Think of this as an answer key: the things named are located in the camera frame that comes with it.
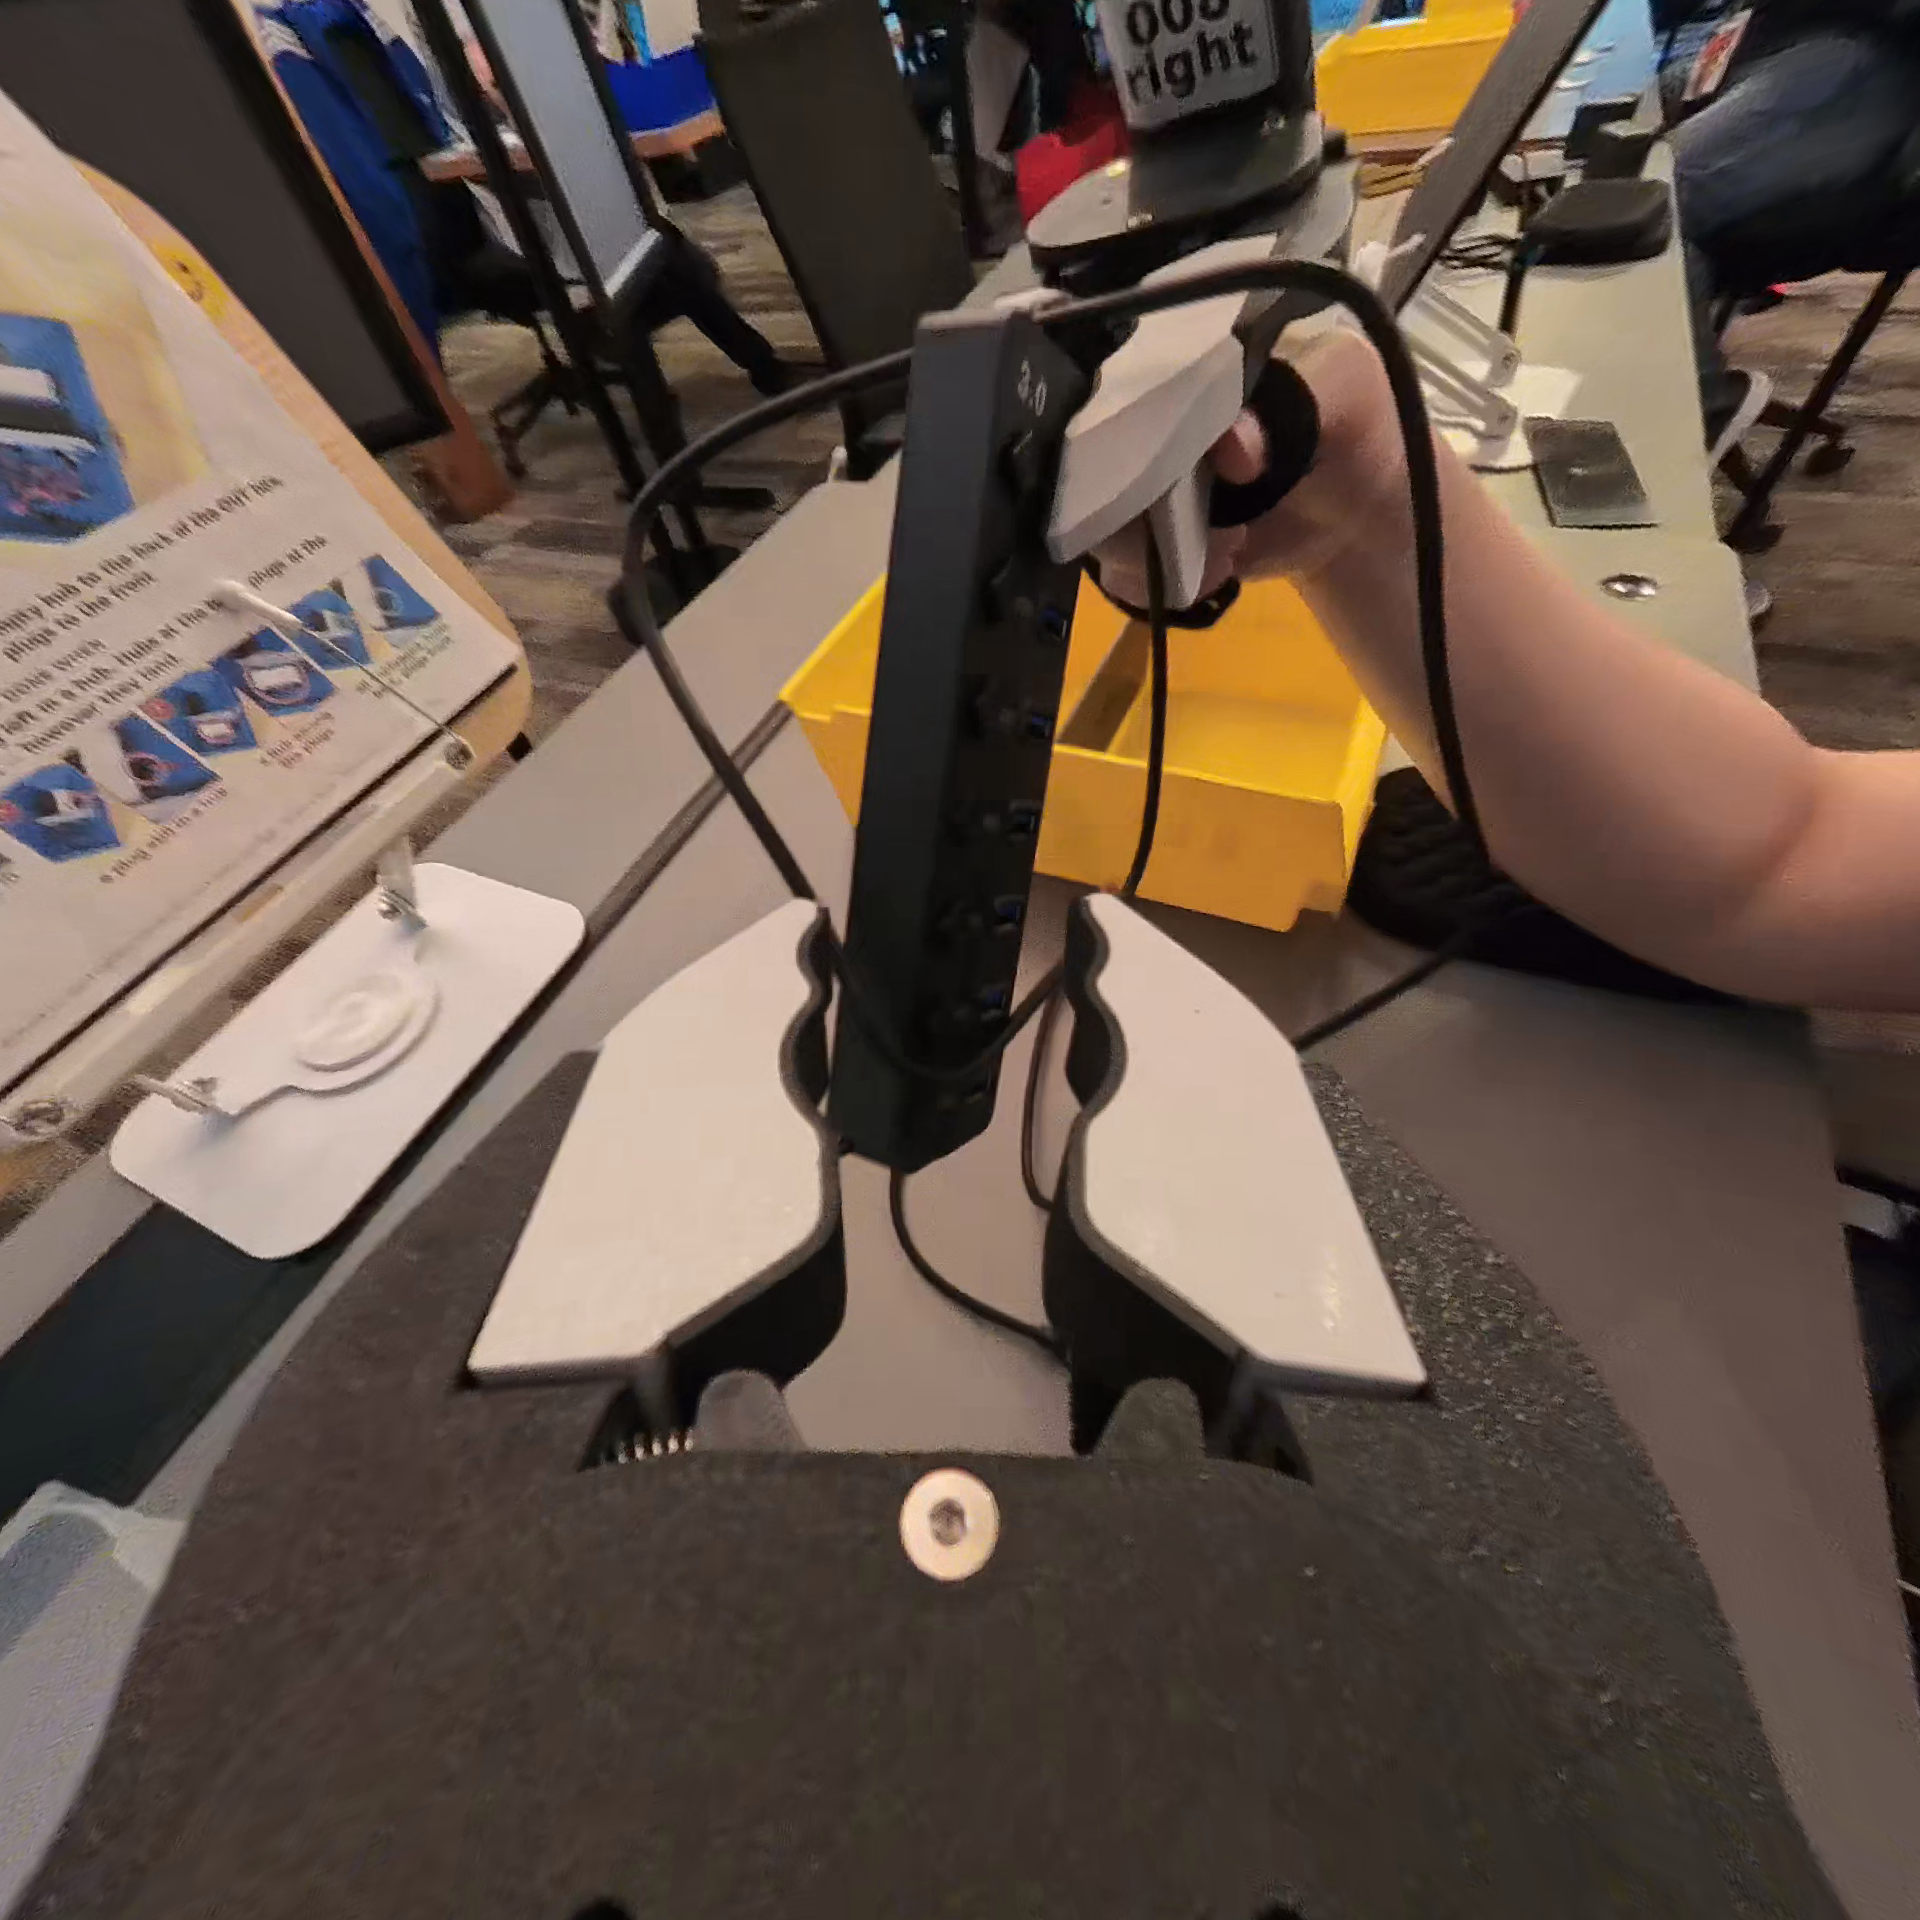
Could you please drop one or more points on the black USB hub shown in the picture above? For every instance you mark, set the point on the black USB hub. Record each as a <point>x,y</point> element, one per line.
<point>945,751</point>

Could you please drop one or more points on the black office chair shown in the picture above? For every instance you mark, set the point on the black office chair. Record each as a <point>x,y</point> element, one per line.
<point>841,180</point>
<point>1817,390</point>

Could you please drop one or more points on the grey laptop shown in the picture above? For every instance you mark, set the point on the grey laptop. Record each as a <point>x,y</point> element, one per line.
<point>1500,121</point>

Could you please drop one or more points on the grey table plate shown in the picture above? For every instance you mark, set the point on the grey table plate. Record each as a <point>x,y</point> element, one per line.
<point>1590,470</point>

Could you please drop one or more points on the blue jacket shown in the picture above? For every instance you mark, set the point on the blue jacket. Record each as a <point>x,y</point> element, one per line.
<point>349,150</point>

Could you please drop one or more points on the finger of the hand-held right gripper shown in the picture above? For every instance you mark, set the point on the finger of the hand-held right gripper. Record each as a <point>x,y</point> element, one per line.
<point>1126,423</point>

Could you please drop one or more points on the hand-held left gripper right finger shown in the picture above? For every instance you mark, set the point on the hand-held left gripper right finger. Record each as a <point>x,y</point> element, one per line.
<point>1233,1200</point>

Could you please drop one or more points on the silver laptop stand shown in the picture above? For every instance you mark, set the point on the silver laptop stand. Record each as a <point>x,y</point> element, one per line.
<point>1440,346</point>

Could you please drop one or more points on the person's right forearm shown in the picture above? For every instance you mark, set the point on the person's right forearm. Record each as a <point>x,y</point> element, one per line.
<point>1620,751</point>

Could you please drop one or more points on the black quilted cushion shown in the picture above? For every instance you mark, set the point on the black quilted cushion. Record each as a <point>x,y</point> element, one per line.
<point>1500,903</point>

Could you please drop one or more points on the instruction poster board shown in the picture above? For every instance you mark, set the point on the instruction poster board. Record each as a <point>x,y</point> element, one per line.
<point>180,601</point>

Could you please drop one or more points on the yellow plastic bin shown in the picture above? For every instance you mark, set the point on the yellow plastic bin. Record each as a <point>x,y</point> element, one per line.
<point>1261,751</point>
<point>1413,76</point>

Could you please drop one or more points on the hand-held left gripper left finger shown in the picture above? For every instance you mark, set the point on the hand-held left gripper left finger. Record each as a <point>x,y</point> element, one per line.
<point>678,1187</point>

